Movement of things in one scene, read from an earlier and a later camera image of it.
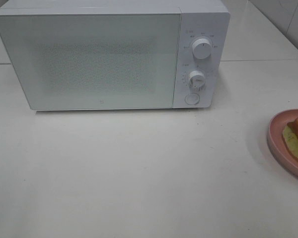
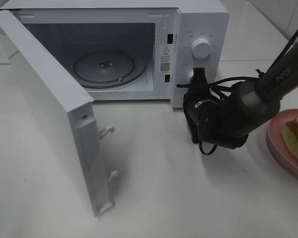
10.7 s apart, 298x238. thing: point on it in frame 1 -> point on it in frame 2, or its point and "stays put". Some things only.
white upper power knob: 202,48 stays put
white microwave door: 103,61 -> 67,109
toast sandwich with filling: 295,134 stays put
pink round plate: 276,141 stays put
